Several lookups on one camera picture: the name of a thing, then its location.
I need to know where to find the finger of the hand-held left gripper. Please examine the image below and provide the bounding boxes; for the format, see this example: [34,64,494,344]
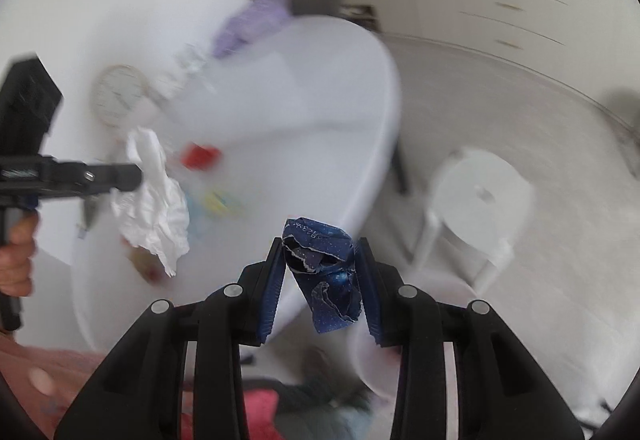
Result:
[42,155,144,195]

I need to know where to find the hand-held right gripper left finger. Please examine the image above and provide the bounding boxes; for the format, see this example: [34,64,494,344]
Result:
[54,236,288,440]

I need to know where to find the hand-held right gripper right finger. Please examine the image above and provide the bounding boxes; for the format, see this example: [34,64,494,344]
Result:
[352,237,586,440]

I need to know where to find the dark blue wrapper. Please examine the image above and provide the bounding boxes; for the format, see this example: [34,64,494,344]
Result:
[282,217,363,335]

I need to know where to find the white waste bin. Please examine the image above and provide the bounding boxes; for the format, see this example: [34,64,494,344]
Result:
[347,320,408,402]

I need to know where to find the white tissue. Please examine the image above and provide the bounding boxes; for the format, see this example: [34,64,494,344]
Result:
[111,127,191,278]

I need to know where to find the person's left hand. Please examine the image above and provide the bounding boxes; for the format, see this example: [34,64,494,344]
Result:
[0,213,39,297]

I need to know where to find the round white clock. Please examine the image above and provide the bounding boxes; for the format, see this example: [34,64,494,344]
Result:
[92,65,151,128]

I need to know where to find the yellow blue wrapper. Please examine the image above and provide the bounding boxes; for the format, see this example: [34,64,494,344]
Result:
[207,191,247,217]

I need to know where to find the small red packet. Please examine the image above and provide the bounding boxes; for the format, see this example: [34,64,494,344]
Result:
[181,143,221,171]

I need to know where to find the grey quilted pants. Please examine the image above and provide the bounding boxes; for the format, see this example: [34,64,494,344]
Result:
[272,382,396,440]

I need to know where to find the clear plastic wrap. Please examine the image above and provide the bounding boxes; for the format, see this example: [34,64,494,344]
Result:
[172,44,217,92]

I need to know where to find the white plastic stool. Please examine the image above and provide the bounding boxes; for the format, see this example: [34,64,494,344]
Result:
[410,147,534,296]

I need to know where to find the white table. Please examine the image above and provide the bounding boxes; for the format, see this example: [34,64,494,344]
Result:
[70,14,404,351]

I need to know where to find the pink patterned garment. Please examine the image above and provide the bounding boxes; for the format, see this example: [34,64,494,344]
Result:
[0,342,281,440]

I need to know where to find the purple cloth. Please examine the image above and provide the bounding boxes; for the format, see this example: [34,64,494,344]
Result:
[212,0,291,59]

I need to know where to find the dark chair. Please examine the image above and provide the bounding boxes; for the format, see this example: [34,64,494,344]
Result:
[289,0,344,17]

